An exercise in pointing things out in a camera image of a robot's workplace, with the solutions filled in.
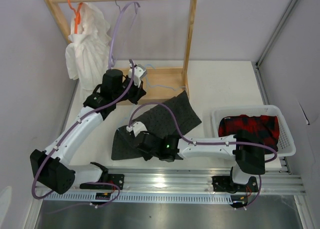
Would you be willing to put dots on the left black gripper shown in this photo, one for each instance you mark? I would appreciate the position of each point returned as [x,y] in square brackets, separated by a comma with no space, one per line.
[139,92]

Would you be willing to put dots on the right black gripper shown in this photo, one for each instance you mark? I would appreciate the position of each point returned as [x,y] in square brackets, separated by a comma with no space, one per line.
[146,157]

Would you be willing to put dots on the grey dotted skirt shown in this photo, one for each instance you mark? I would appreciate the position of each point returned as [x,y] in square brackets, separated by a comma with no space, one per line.
[158,121]

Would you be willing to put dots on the light blue wire hanger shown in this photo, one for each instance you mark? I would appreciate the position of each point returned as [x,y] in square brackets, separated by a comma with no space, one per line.
[162,83]

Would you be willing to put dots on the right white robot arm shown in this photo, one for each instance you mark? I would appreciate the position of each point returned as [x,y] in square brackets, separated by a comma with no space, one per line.
[249,157]

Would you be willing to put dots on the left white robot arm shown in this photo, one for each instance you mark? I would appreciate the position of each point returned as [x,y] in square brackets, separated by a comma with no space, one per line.
[51,167]

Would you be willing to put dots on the purple plastic hanger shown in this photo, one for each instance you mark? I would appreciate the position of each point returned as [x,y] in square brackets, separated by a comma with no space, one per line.
[122,30]

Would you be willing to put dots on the orange plastic hanger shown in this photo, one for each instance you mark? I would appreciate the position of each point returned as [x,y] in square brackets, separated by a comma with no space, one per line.
[77,14]

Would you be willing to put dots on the white ruffled garment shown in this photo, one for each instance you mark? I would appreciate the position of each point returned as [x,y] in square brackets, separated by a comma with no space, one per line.
[87,54]

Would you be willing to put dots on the wooden clothes rack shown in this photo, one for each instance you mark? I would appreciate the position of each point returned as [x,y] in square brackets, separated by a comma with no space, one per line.
[65,29]

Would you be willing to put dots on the white plastic basket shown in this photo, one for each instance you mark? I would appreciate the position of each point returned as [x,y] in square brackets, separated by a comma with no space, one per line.
[286,146]

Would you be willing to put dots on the red black plaid garment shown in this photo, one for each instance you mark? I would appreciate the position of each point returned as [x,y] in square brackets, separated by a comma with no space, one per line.
[261,129]

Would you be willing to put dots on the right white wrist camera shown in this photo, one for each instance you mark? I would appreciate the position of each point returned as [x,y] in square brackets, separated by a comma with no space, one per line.
[136,128]

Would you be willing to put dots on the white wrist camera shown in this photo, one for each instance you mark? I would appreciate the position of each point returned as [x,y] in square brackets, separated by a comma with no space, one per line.
[139,73]
[136,128]

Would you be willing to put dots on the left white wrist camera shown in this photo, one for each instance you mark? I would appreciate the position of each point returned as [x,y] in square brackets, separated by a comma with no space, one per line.
[139,73]

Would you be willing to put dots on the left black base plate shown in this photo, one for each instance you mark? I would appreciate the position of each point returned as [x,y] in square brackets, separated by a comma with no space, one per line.
[105,183]

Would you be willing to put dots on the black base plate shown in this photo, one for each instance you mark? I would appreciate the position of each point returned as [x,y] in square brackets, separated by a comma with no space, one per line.
[105,183]
[223,183]

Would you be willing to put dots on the white slotted cable duct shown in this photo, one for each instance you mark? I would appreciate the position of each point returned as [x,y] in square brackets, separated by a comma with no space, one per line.
[133,197]

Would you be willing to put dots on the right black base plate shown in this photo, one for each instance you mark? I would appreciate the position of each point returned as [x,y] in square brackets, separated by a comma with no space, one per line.
[223,183]

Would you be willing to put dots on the aluminium mounting rail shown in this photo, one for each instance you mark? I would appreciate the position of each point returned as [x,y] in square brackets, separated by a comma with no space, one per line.
[198,182]

